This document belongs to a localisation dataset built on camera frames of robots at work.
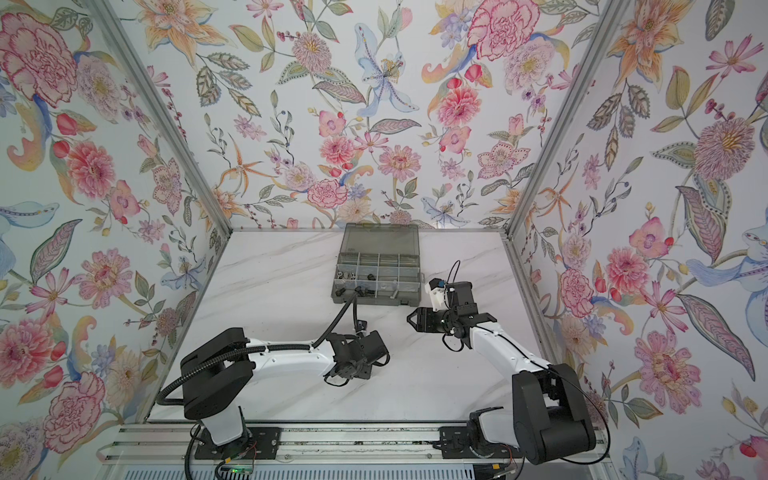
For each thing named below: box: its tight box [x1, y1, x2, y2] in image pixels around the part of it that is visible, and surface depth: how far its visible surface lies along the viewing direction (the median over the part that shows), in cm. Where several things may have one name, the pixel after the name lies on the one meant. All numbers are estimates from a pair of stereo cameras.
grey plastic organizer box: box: [331, 223, 425, 307], surface depth 108 cm
